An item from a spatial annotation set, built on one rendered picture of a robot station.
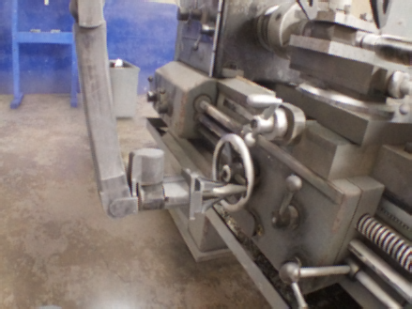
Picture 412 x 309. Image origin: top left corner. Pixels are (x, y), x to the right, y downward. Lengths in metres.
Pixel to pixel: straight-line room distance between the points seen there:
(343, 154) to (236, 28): 0.88
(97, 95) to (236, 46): 0.91
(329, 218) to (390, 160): 0.18
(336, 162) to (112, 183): 0.43
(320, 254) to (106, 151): 0.48
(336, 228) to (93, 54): 0.57
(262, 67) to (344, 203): 0.96
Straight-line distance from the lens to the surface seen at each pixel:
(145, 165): 0.62
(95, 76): 0.57
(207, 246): 1.55
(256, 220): 0.86
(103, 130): 0.59
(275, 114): 0.67
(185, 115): 1.39
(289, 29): 1.28
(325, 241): 0.68
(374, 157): 0.73
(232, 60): 1.39
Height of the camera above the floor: 1.04
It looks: 22 degrees down
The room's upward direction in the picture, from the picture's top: 8 degrees clockwise
